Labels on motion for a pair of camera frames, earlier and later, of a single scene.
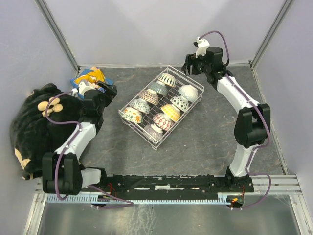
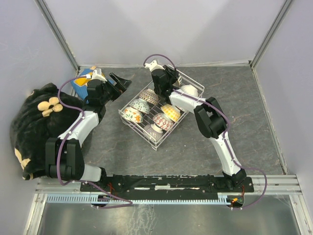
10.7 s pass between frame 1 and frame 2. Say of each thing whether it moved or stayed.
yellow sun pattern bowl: stayed
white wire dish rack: stayed
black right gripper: moved
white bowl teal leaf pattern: moved
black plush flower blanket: stayed
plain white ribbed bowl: stayed
